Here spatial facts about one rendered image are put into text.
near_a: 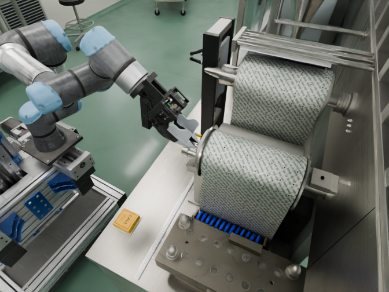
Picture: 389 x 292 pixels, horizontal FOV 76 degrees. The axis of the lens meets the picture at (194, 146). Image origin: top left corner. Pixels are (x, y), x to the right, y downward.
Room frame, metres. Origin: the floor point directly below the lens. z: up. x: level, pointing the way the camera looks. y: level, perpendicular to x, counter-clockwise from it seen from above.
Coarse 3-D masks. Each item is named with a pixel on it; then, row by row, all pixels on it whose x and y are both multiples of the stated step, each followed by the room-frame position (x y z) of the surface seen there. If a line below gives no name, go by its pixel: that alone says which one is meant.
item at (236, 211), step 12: (204, 192) 0.39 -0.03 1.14; (216, 192) 0.37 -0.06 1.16; (204, 204) 0.38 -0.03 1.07; (216, 204) 0.37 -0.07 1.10; (228, 204) 0.35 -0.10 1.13; (240, 204) 0.34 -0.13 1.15; (216, 216) 0.37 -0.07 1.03; (228, 216) 0.35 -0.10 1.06; (240, 216) 0.34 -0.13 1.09; (252, 216) 0.32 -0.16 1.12; (264, 216) 0.31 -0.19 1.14; (276, 216) 0.30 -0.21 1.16; (252, 228) 0.32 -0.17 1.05; (264, 228) 0.31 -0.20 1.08; (276, 228) 0.29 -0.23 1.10
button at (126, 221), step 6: (126, 210) 0.44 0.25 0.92; (120, 216) 0.42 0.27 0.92; (126, 216) 0.42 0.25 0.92; (132, 216) 0.42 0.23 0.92; (138, 216) 0.42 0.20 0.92; (114, 222) 0.39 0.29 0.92; (120, 222) 0.39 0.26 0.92; (126, 222) 0.39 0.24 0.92; (132, 222) 0.39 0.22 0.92; (120, 228) 0.38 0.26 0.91; (126, 228) 0.37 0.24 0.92; (132, 228) 0.38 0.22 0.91
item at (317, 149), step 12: (324, 120) 0.79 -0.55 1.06; (324, 132) 0.68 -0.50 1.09; (312, 144) 0.78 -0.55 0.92; (324, 144) 0.60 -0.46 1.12; (312, 156) 0.67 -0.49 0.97; (312, 204) 0.38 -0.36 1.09; (312, 216) 0.33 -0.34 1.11; (312, 228) 0.28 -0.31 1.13; (300, 240) 0.29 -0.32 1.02; (300, 252) 0.27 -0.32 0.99
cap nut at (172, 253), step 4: (168, 248) 0.25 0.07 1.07; (172, 248) 0.25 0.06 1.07; (176, 248) 0.25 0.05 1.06; (168, 252) 0.24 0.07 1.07; (172, 252) 0.24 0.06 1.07; (176, 252) 0.24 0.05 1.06; (168, 256) 0.24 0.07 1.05; (172, 256) 0.24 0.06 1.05; (176, 256) 0.24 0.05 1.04; (172, 260) 0.23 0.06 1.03
